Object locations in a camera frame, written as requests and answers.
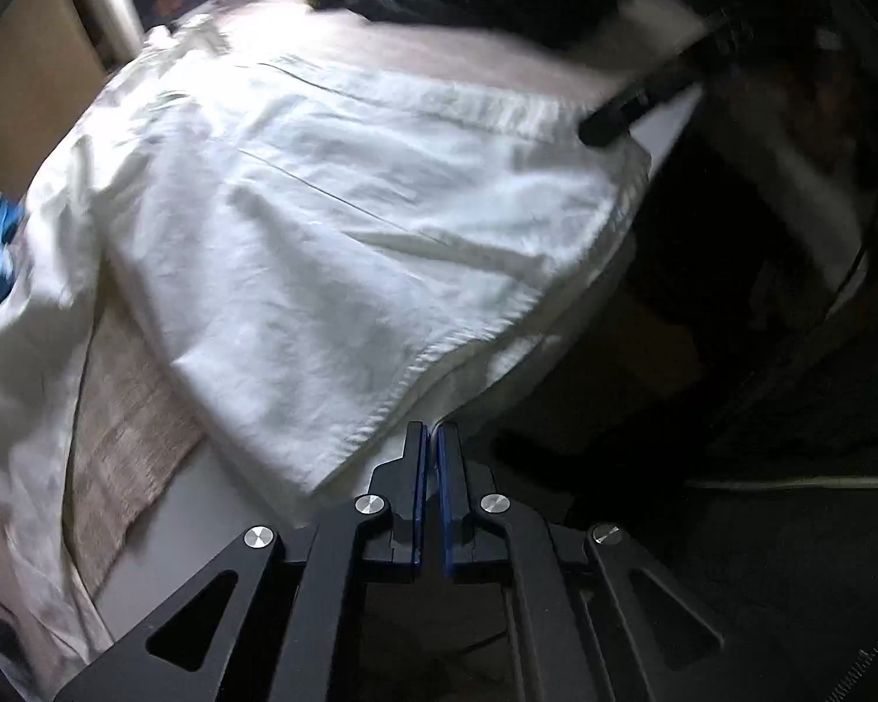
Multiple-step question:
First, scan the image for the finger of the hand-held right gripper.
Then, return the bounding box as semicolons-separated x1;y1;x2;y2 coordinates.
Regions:
578;15;754;149

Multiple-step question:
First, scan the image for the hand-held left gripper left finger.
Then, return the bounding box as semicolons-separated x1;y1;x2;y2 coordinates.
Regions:
54;420;433;702

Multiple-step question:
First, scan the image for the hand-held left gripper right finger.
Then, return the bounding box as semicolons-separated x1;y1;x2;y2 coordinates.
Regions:
433;420;813;702

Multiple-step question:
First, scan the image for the white shirt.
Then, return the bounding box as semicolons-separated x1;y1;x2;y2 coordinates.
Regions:
0;25;652;681

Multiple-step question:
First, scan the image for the light wooden board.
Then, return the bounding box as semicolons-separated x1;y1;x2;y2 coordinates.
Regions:
0;0;111;213

